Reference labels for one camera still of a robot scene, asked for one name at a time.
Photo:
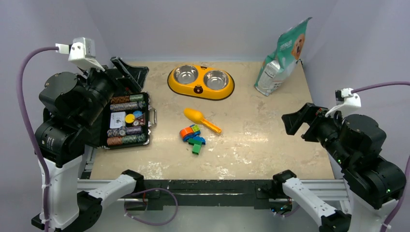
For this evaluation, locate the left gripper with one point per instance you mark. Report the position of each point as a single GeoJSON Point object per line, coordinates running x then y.
{"type": "Point", "coordinates": [136, 75]}

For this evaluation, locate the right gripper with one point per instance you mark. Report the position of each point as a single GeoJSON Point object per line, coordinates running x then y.
{"type": "Point", "coordinates": [292, 120]}

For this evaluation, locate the green dog food bag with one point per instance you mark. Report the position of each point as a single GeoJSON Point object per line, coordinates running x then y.
{"type": "Point", "coordinates": [281, 63]}

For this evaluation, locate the yellow plastic scoop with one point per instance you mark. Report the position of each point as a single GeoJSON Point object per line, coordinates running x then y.
{"type": "Point", "coordinates": [198, 118]}

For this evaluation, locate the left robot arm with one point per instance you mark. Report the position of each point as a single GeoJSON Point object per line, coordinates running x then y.
{"type": "Point", "coordinates": [76, 115]}

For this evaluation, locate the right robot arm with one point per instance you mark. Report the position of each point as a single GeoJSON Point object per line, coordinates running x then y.
{"type": "Point", "coordinates": [355, 143]}

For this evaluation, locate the yellow double pet bowl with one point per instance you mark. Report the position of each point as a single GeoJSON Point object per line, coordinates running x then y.
{"type": "Point", "coordinates": [201, 82]}

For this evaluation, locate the black poker chip case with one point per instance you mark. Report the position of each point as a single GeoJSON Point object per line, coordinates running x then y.
{"type": "Point", "coordinates": [124, 122]}

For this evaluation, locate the orange blue toy truck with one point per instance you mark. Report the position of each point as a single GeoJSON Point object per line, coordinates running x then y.
{"type": "Point", "coordinates": [189, 132]}

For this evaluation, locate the blue toy brick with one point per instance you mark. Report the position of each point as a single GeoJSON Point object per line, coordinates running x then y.
{"type": "Point", "coordinates": [200, 140]}

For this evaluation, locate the green toy brick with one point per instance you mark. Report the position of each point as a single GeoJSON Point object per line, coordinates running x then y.
{"type": "Point", "coordinates": [196, 148]}

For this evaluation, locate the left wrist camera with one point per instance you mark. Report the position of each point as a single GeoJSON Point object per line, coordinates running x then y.
{"type": "Point", "coordinates": [81, 52]}

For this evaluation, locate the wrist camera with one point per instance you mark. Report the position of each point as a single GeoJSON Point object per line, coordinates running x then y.
{"type": "Point", "coordinates": [81, 52]}
{"type": "Point", "coordinates": [347, 102]}

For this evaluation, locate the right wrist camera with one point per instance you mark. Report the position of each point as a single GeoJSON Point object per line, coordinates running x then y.
{"type": "Point", "coordinates": [347, 102]}

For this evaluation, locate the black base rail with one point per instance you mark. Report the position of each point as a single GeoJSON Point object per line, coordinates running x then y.
{"type": "Point", "coordinates": [259, 194]}

